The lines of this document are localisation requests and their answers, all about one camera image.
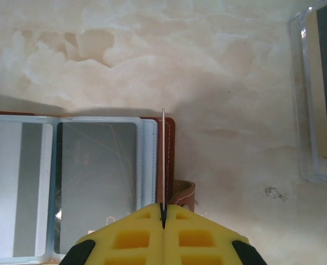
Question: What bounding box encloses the brown leather card holder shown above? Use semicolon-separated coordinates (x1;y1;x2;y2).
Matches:
0;109;197;265

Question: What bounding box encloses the thin white credit card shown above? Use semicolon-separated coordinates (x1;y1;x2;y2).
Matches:
160;108;167;219

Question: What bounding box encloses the pale grey-striped credit card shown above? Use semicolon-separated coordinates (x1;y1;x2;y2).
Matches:
0;121;47;257

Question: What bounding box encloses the gold black-striped credit card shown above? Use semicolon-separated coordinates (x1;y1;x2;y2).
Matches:
300;2;327;160

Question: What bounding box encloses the dark grey credit card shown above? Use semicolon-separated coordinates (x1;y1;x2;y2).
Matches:
54;121;140;255

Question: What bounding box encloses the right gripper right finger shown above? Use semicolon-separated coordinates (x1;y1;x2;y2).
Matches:
163;205;268;265

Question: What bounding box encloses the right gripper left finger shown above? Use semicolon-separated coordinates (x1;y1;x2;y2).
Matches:
60;203;165;265

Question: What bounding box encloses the clear plastic card box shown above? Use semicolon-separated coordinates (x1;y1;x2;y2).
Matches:
287;0;327;184

